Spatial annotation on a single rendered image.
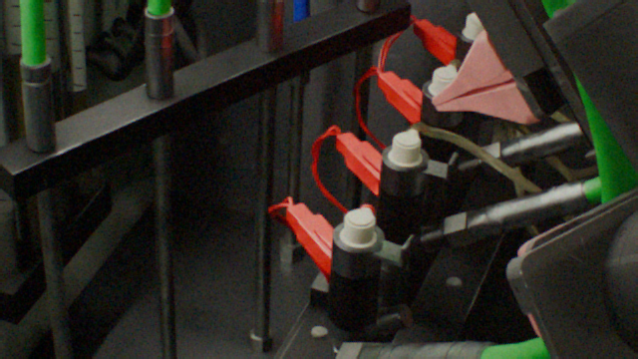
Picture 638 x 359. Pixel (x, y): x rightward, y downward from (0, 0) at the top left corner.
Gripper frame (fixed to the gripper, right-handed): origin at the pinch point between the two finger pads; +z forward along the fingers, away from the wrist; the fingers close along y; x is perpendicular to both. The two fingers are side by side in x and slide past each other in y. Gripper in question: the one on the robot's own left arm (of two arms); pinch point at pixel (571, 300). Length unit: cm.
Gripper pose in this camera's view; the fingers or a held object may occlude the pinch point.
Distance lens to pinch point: 53.3
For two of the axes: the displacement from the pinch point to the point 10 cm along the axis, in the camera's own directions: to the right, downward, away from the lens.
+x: 4.2, 9.1, -0.5
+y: -8.8, 3.9, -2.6
